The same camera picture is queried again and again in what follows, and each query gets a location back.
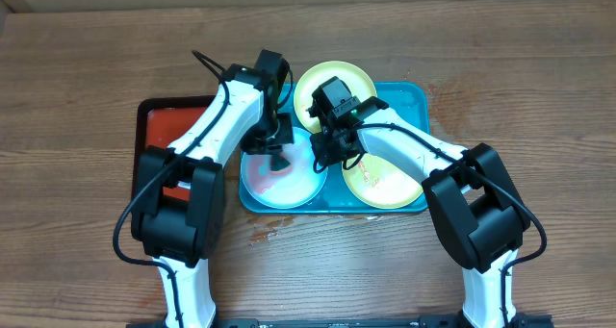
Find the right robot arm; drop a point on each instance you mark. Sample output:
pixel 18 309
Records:
pixel 476 211

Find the light blue plate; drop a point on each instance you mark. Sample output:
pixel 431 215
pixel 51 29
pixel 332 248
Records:
pixel 266 191

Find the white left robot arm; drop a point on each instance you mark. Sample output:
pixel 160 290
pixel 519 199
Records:
pixel 177 205

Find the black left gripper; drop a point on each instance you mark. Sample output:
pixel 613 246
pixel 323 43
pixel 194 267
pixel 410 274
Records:
pixel 253 146

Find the green and pink sponge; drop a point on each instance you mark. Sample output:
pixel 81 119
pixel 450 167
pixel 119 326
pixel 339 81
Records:
pixel 278 163

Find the yellow-green plate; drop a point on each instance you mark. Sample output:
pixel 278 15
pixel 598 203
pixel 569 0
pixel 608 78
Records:
pixel 356 79
pixel 380 184

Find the blue plastic tray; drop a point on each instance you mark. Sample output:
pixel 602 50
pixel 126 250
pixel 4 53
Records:
pixel 335 197

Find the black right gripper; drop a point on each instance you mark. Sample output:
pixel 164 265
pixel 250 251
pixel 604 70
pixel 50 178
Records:
pixel 325 144

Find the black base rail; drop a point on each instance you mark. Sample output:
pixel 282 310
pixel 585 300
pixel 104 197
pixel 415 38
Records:
pixel 424 321

